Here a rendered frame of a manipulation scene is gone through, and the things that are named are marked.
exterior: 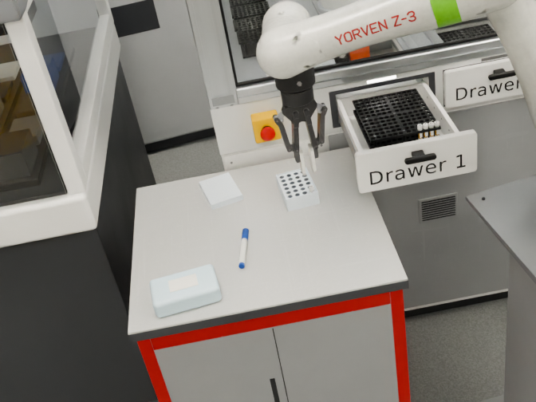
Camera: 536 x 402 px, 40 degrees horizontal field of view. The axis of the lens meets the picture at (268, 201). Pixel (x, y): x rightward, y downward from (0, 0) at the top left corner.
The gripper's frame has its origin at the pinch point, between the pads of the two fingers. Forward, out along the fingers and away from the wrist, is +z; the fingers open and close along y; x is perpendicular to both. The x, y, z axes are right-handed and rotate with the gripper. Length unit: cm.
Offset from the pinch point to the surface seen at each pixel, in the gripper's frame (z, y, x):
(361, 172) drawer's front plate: 1.1, -10.8, 9.7
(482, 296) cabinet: 86, -57, -23
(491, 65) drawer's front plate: -3, -57, -18
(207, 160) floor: 89, 21, -161
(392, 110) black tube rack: -1.1, -26.3, -11.5
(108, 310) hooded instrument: 42, 61, -13
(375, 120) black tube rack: -1.1, -20.5, -8.5
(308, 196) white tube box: 9.9, 1.3, 1.4
